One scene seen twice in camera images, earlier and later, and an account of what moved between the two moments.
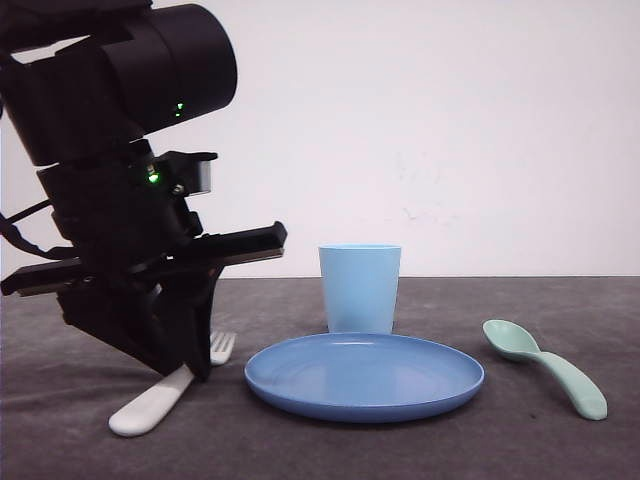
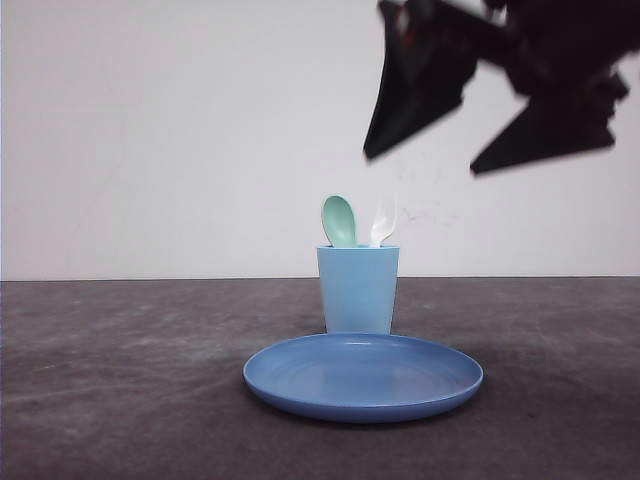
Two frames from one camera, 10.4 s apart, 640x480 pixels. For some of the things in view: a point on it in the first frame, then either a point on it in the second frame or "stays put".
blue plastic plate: (363, 377) stays put
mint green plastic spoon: (513, 341) -> (339, 223)
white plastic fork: (134, 418) -> (384, 219)
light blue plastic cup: (360, 287) stays put
